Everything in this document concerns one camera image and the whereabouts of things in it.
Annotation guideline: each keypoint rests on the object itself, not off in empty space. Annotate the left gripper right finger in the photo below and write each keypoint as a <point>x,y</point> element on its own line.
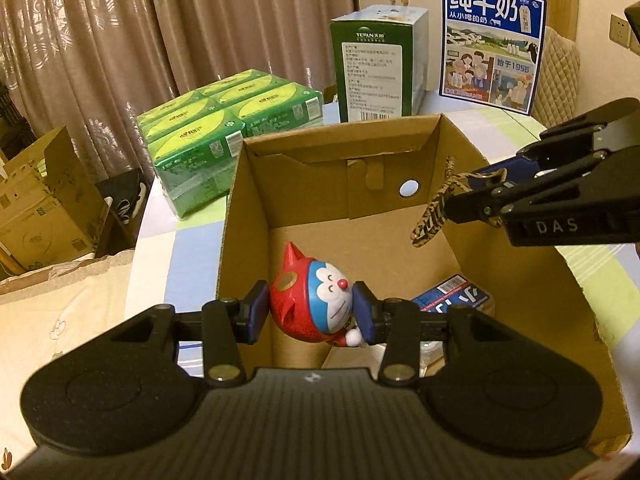
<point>396,323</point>

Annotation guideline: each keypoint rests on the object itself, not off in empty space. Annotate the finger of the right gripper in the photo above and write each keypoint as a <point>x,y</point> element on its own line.
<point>565,158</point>
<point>491,205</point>

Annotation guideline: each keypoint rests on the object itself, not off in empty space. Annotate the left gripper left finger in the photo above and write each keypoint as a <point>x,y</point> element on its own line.
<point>226,323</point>

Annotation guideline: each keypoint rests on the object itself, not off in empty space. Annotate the tortoiseshell hair claw clip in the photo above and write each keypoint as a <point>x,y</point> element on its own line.
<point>455,183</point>

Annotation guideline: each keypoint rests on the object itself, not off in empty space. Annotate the Doraemon figure toy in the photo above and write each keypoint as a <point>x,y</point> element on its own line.
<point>311,301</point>

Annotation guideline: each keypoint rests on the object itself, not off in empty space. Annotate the quilted beige chair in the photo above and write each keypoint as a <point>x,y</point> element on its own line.
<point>556,95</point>

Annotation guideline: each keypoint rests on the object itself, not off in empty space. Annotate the blue card pack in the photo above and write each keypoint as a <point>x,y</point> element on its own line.
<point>456,291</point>

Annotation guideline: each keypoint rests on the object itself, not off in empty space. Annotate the checked table cloth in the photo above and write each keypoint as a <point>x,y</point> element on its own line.
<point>177,261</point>

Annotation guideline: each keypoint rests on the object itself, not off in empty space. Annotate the blue milk carton box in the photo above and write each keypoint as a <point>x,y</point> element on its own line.
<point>491,51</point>

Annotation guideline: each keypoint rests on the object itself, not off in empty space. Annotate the open cardboard box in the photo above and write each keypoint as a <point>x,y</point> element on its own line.
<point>351,194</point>

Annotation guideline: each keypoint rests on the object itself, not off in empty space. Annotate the black shoe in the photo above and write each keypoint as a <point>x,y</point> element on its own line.
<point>126,192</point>

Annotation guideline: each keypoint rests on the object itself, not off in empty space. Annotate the green white milk box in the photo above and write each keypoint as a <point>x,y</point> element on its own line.
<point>380,60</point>

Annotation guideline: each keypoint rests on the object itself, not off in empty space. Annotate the green drink carton pack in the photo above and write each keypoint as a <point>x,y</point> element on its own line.
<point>195,139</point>

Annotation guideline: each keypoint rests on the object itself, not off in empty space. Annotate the folded cardboard boxes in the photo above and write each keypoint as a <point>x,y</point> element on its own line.
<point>51,211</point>

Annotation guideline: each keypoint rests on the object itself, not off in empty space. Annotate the brown curtain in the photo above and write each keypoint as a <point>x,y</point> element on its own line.
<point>93,66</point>

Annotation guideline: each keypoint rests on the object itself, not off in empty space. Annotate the wall socket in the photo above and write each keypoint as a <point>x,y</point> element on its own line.
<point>619,31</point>

